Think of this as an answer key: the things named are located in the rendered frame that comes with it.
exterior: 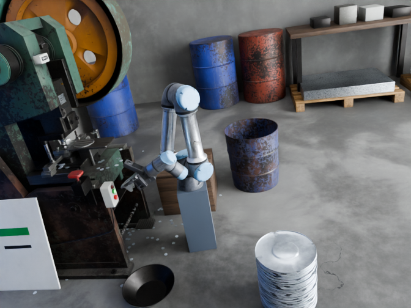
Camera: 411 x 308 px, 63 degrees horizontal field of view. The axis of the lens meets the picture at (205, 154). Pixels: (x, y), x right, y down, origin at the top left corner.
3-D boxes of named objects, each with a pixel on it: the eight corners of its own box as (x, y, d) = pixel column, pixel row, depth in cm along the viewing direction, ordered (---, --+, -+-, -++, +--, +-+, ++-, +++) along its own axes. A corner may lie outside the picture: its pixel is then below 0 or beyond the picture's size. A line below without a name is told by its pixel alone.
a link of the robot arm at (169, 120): (157, 79, 178) (151, 167, 192) (167, 82, 169) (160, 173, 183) (176, 80, 184) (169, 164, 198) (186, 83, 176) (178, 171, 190)
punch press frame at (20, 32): (138, 205, 247) (81, 9, 188) (117, 246, 209) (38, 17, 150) (41, 211, 261) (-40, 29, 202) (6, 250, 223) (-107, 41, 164)
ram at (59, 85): (84, 121, 204) (67, 74, 191) (72, 131, 191) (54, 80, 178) (58, 124, 208) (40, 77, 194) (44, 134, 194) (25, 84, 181)
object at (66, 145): (79, 145, 213) (77, 139, 211) (68, 156, 199) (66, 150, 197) (66, 146, 214) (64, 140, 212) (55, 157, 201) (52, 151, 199)
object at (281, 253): (300, 225, 178) (300, 224, 177) (328, 264, 152) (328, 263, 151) (248, 238, 175) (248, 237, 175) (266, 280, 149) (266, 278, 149)
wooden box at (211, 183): (218, 184, 286) (211, 148, 271) (216, 211, 252) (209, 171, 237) (172, 188, 291) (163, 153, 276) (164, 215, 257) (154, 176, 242)
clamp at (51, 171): (66, 162, 200) (60, 146, 196) (51, 176, 185) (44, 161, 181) (57, 163, 201) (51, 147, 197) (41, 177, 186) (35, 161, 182)
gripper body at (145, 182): (139, 191, 180) (155, 181, 175) (128, 180, 177) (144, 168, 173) (142, 184, 186) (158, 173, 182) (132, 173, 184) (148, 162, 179)
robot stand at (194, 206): (214, 230, 233) (205, 175, 213) (217, 248, 217) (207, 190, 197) (189, 234, 233) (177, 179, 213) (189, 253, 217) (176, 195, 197)
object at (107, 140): (120, 154, 212) (114, 135, 206) (112, 165, 199) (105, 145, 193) (84, 157, 216) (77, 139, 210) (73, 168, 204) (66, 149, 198)
